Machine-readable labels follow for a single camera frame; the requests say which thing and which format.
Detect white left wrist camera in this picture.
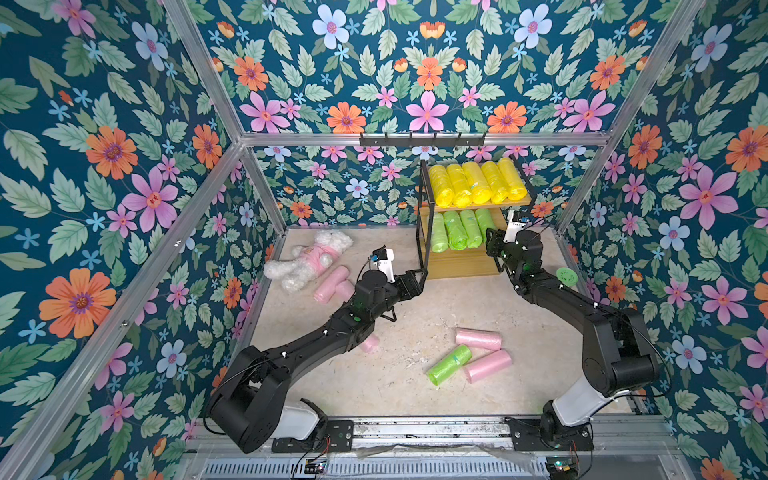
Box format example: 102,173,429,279
371,246,395,283

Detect pink trash bag roll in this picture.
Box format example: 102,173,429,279
463,349,513,383
335,280,355,302
313,266,349,304
359,334,380,354
455,328,503,351

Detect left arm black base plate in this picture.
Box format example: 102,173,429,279
270,399,355,453

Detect black wall hook rail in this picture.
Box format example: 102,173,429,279
357,133,486,149

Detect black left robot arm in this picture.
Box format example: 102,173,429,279
205,269,428,453

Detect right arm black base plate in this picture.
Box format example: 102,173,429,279
504,415,594,452

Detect white pink plush toy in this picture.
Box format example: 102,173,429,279
264,230,354,293

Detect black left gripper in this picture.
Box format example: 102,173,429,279
365,268,426,323

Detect wooden shelf with black frame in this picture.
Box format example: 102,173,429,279
416,158,537,280

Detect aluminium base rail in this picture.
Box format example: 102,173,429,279
174,414,697,479

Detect yellow trash bag roll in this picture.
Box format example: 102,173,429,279
481,161,508,205
428,165,455,208
462,162,492,205
497,158,528,201
446,163,473,209

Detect green trash bag roll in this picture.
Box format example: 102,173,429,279
459,210,483,249
475,208,497,240
431,212,449,253
427,344,472,386
443,211,468,251

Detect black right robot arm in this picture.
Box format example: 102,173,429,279
485,229,662,442

